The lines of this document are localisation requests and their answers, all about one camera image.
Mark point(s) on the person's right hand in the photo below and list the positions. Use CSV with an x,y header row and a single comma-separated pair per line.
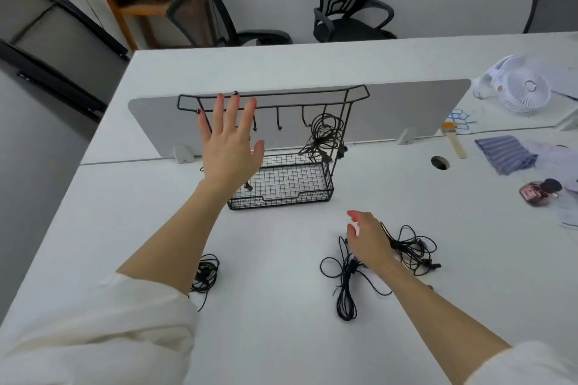
x,y
372,242

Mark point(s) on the person's left hand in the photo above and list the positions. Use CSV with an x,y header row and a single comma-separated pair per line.
x,y
228,159

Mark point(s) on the person's right thumb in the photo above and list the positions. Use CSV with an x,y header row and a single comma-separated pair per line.
x,y
351,232

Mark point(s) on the person's left thumb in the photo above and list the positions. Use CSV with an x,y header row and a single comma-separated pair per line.
x,y
258,152

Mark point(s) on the person's left little finger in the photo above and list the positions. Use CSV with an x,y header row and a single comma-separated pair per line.
x,y
203,125

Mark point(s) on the person's left middle finger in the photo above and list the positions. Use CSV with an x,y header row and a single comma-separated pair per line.
x,y
233,109

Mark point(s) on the person's left forearm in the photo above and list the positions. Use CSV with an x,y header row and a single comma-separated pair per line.
x,y
180,240

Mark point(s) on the person's right forearm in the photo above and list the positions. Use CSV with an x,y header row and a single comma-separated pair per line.
x,y
433,308

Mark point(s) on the black tilted office chair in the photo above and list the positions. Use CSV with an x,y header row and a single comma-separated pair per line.
x,y
201,14

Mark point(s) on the grey desk divider panel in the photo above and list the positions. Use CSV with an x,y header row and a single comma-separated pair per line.
x,y
406,105

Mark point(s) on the blue striped cloth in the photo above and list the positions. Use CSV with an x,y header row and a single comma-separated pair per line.
x,y
508,153

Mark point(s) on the grey black folded table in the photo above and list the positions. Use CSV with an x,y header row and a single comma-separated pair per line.
x,y
49,37

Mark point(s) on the pink perfume bottle black cap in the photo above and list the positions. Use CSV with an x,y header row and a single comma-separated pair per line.
x,y
537,193

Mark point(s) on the white shirt sleeve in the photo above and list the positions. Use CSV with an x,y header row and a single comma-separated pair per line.
x,y
90,335
528,364

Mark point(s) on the white desk fan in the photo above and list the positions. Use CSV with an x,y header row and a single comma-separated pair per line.
x,y
524,87

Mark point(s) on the grey mesh office chair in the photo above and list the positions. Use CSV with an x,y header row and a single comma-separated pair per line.
x,y
553,12

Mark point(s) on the grey divider bracket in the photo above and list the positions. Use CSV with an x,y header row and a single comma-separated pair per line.
x,y
183,154
408,136

